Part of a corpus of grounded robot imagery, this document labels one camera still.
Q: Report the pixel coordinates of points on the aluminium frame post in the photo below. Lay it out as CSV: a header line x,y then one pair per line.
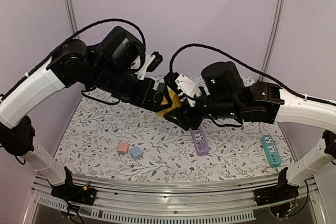
x,y
273,35
71,15

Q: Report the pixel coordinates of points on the aluminium front rail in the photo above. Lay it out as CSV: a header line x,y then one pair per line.
x,y
228,201

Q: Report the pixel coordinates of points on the yellow cube socket adapter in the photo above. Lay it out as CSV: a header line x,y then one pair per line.
x,y
175,104

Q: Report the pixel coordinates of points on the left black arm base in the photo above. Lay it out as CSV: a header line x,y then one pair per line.
x,y
68,191

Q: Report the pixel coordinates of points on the right aluminium frame post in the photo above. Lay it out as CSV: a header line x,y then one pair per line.
x,y
273,35

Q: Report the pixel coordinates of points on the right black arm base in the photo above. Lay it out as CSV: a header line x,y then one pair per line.
x,y
279,192

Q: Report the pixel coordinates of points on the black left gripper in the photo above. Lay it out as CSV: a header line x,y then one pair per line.
x,y
143,98

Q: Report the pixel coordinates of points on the pink plug adapter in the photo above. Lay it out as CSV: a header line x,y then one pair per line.
x,y
123,148

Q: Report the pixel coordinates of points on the left aluminium frame post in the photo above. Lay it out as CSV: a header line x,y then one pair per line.
x,y
71,15

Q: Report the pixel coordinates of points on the purple power strip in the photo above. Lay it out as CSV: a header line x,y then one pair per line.
x,y
200,143

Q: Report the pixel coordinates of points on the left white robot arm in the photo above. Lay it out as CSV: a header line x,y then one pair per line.
x,y
117,65

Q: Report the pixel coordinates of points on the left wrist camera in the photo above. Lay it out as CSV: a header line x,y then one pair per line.
x,y
151,62

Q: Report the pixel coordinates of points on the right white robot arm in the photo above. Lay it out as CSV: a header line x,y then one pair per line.
x,y
226,97

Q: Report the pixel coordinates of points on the teal power strip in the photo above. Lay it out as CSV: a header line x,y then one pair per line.
x,y
271,151

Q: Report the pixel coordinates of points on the blue plug adapter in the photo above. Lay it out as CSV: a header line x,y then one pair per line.
x,y
136,153

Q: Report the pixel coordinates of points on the floral patterned table mat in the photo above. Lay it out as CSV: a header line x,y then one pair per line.
x,y
129,143

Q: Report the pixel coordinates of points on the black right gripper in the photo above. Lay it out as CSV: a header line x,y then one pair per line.
x,y
191,108

